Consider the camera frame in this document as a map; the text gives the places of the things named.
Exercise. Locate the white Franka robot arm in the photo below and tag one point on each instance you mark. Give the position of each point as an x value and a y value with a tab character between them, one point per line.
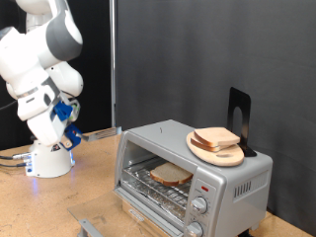
19	59

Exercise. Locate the vertical metal pole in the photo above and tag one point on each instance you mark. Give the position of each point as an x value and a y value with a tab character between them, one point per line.
113	65

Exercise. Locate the silver toaster oven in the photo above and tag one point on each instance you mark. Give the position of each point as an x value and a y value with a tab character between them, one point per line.
230	204

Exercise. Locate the oval wooden cutting board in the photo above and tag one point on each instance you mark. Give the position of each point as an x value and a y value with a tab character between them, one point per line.
223	158

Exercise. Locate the tan bread slice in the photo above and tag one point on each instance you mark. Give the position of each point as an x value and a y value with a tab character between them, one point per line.
205	147
215	135

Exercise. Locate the wooden box under oven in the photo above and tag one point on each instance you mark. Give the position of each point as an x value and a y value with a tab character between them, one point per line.
154	232

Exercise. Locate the white bread slice brown crust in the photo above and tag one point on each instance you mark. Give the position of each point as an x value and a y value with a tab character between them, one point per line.
171	173

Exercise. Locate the aluminium foil lined tray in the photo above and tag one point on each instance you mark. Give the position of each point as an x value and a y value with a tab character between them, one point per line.
148	199

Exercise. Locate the red oven indicator light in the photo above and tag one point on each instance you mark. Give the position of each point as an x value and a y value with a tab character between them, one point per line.
205	189

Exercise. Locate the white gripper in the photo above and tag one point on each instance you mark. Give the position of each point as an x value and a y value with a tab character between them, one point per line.
46	128

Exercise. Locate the black metal bookend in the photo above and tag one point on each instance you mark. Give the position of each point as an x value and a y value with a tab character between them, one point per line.
245	98

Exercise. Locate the silver oven timer knob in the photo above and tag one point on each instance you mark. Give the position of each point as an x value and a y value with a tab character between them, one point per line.
195	229

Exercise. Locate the blue mounted wrist camera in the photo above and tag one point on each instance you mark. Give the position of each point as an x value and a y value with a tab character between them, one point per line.
62	110

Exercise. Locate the black backdrop curtain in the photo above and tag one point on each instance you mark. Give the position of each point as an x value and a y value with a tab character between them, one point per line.
95	65

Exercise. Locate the metal spatula with blue block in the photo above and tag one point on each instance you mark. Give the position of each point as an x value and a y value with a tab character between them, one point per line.
102	133

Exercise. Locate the silver oven temperature knob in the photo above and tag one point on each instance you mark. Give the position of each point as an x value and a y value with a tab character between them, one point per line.
199	205

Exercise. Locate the dark grey backdrop panel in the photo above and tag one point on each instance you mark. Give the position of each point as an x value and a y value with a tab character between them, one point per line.
214	49

